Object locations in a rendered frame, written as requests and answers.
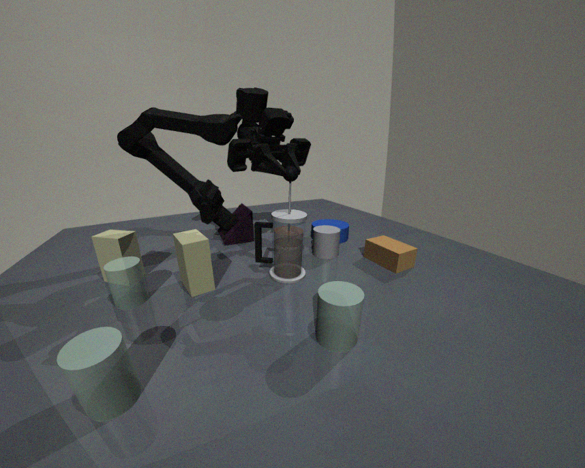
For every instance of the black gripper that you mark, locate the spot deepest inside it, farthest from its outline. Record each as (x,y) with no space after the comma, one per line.
(264,155)

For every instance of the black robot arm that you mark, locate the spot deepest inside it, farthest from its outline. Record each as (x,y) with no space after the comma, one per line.
(138,140)

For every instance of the glass french press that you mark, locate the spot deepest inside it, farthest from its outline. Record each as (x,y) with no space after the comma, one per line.
(288,240)

